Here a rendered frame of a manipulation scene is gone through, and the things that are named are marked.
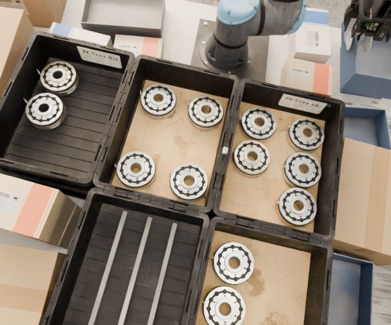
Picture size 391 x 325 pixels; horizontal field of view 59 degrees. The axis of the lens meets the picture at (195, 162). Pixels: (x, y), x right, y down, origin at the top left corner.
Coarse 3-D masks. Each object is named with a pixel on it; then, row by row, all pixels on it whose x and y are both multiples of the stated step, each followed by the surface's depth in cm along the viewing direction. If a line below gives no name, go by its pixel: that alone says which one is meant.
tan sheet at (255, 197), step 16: (240, 112) 103; (272, 112) 104; (272, 144) 100; (288, 144) 101; (272, 160) 99; (320, 160) 100; (240, 176) 96; (272, 176) 97; (224, 192) 94; (240, 192) 95; (256, 192) 95; (272, 192) 95; (224, 208) 93; (240, 208) 93; (256, 208) 93; (272, 208) 94
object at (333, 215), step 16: (240, 96) 94; (304, 96) 95; (320, 96) 95; (336, 144) 91; (224, 160) 87; (336, 160) 89; (224, 176) 86; (336, 176) 87; (336, 192) 86; (336, 208) 84; (256, 224) 82; (272, 224) 82; (320, 240) 82
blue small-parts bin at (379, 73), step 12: (360, 48) 84; (372, 48) 85; (384, 48) 85; (348, 60) 78; (360, 60) 83; (372, 60) 83; (384, 60) 84; (348, 72) 77; (360, 72) 82; (372, 72) 82; (384, 72) 82; (348, 84) 78; (360, 84) 77; (372, 84) 76; (384, 84) 76; (384, 96) 80
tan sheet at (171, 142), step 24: (192, 96) 104; (216, 96) 105; (144, 120) 100; (168, 120) 101; (144, 144) 98; (168, 144) 98; (192, 144) 99; (216, 144) 99; (168, 168) 96; (168, 192) 94
